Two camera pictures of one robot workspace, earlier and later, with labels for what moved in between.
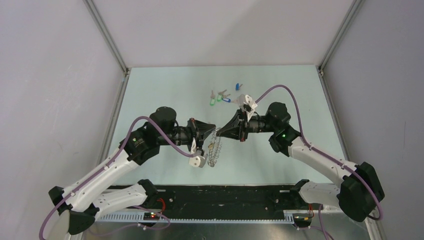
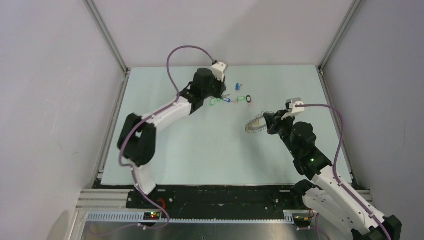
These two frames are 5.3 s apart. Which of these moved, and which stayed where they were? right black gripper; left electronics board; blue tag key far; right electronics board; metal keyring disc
Moved: right black gripper; metal keyring disc
Stayed: left electronics board; right electronics board; blue tag key far
